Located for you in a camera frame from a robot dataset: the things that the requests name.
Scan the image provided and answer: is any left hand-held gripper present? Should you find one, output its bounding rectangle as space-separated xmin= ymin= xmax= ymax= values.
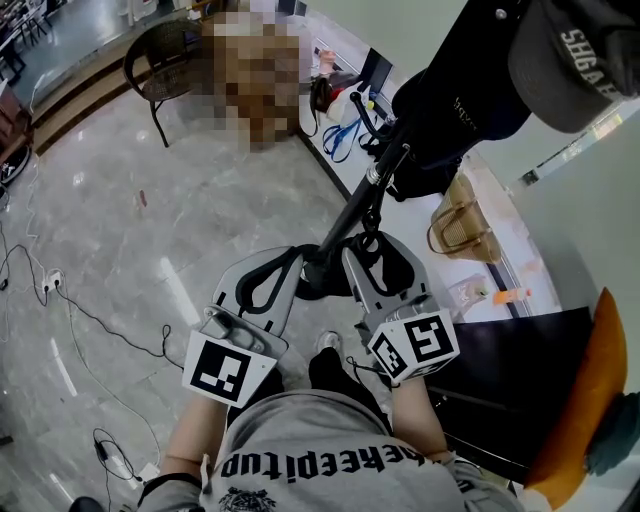
xmin=182 ymin=245 xmax=306 ymax=409

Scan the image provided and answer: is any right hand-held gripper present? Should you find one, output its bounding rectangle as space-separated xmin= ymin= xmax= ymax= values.
xmin=342 ymin=232 xmax=460 ymax=386

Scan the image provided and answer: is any black cloth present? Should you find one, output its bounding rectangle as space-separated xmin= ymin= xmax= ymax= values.
xmin=344 ymin=188 xmax=389 ymax=296

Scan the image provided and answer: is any black coat stand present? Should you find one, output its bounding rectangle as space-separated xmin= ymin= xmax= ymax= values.
xmin=294 ymin=0 xmax=526 ymax=301

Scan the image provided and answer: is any person's left forearm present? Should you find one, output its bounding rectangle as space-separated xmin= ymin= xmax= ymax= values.
xmin=159 ymin=399 xmax=231 ymax=481

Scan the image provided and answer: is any person's right forearm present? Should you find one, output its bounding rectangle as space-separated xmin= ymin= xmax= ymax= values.
xmin=389 ymin=377 xmax=449 ymax=464

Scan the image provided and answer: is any white low ledge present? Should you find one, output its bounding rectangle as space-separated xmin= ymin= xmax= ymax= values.
xmin=297 ymin=9 xmax=564 ymax=324

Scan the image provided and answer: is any clear plastic bag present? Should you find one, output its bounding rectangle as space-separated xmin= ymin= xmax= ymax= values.
xmin=447 ymin=273 xmax=489 ymax=321

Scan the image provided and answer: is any person's white shoe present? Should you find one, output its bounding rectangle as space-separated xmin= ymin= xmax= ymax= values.
xmin=314 ymin=330 xmax=344 ymax=369

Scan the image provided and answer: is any woven straw handbag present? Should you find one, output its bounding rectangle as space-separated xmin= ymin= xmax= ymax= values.
xmin=427 ymin=172 xmax=503 ymax=265

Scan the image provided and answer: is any orange drink bottle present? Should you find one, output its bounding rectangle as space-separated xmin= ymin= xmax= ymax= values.
xmin=492 ymin=288 xmax=533 ymax=306

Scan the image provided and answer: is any black side table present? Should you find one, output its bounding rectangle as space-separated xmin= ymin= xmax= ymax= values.
xmin=424 ymin=305 xmax=594 ymax=484

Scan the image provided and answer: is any person's grey printed shirt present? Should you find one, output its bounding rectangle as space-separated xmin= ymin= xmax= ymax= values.
xmin=137 ymin=389 xmax=521 ymax=512

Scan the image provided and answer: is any black flat monitor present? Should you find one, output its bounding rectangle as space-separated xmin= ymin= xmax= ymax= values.
xmin=357 ymin=47 xmax=394 ymax=94

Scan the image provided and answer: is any orange cushion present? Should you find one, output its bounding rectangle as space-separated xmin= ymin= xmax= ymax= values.
xmin=524 ymin=287 xmax=629 ymax=509

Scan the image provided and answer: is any dark wicker chair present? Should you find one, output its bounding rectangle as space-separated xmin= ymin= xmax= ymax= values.
xmin=122 ymin=18 xmax=211 ymax=149

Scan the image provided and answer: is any grey baseball cap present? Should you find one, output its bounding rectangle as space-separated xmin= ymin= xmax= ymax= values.
xmin=507 ymin=0 xmax=640 ymax=134

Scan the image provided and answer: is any teal cushion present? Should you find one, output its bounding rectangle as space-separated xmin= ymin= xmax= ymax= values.
xmin=582 ymin=392 xmax=640 ymax=476

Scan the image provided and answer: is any black white round device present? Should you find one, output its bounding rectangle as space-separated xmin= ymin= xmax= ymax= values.
xmin=0 ymin=144 xmax=32 ymax=189

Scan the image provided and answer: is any black round stool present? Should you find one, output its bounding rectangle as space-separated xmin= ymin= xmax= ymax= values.
xmin=67 ymin=494 xmax=106 ymax=512

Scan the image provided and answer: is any brown wooden side table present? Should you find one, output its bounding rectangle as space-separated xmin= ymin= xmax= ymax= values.
xmin=0 ymin=79 xmax=34 ymax=151

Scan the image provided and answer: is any black wrist cord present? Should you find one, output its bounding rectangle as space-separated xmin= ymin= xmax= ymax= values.
xmin=346 ymin=355 xmax=396 ymax=389

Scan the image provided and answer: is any blue lanyard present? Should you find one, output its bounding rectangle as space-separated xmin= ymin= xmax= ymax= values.
xmin=322 ymin=118 xmax=362 ymax=163

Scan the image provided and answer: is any black cable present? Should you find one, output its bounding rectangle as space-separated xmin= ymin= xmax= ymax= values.
xmin=0 ymin=243 xmax=49 ymax=307
xmin=57 ymin=284 xmax=186 ymax=370
xmin=92 ymin=427 xmax=144 ymax=484

